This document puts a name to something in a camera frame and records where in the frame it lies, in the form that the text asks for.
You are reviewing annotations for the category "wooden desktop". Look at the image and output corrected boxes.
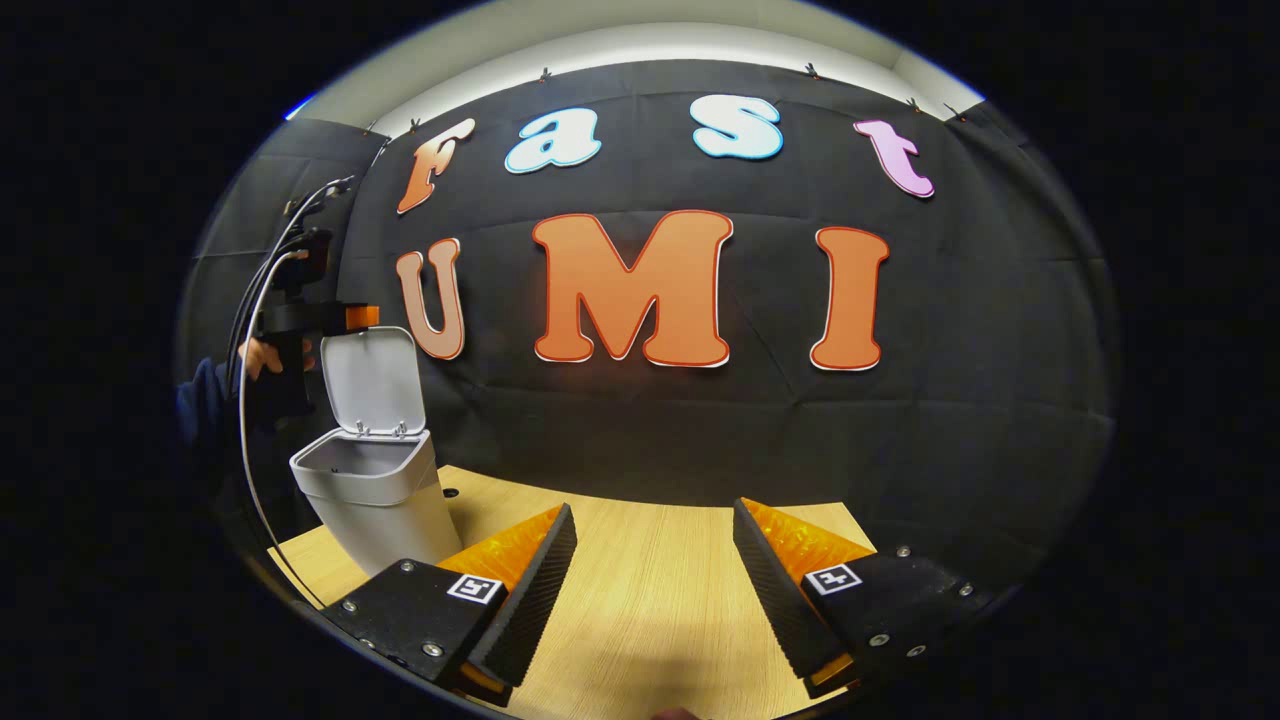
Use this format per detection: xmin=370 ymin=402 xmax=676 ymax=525
xmin=267 ymin=464 xmax=881 ymax=720

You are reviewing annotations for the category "white desktop garbage bin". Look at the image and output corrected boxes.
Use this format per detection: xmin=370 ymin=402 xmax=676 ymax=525
xmin=289 ymin=325 xmax=464 ymax=580

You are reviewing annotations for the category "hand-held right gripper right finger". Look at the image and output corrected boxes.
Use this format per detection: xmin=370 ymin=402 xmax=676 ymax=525
xmin=732 ymin=496 xmax=993 ymax=700

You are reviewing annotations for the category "white cable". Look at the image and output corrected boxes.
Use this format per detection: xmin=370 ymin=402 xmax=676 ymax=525
xmin=237 ymin=249 xmax=329 ymax=611

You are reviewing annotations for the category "black cable bundle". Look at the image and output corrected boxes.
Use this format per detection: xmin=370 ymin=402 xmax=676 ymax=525
xmin=224 ymin=175 xmax=357 ymax=401

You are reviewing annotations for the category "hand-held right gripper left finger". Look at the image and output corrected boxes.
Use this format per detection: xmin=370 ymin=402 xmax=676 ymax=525
xmin=318 ymin=502 xmax=580 ymax=709

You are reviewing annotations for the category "black backdrop cloth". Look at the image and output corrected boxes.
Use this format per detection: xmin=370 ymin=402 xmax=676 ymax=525
xmin=178 ymin=60 xmax=1119 ymax=591

